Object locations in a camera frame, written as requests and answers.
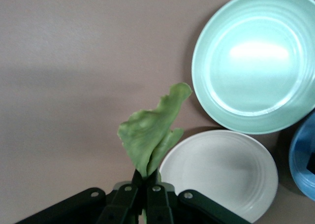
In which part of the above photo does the green lettuce leaf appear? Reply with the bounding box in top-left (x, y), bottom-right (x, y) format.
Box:
top-left (117, 82), bottom-right (193, 181)

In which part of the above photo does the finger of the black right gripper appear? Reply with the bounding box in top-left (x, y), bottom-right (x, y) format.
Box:
top-left (306, 151), bottom-right (315, 176)

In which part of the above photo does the beige plate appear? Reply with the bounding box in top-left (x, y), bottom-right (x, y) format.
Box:
top-left (159, 129), bottom-right (279, 224)

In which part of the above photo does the mint green plate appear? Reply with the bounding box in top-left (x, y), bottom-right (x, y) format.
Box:
top-left (191, 0), bottom-right (315, 135)

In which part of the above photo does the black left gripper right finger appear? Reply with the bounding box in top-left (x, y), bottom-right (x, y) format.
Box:
top-left (146, 170), bottom-right (174, 224)

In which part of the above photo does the blue plate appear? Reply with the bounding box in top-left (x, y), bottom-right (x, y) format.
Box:
top-left (288, 110), bottom-right (315, 202)

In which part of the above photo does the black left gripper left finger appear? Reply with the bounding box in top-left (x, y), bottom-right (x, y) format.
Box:
top-left (97, 169), bottom-right (143, 224)

